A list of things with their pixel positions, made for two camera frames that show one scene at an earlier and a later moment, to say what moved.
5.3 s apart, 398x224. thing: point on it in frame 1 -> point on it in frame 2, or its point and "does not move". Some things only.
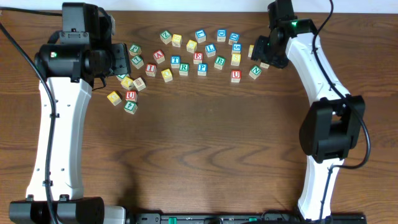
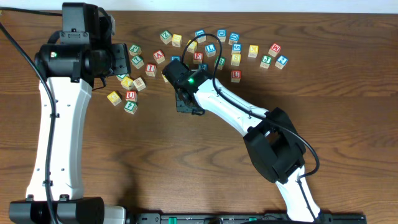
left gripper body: (121, 59) does not move
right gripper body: (259, 48) -> (183, 104)
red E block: (198, 58) does not move
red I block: (150, 70) does not move
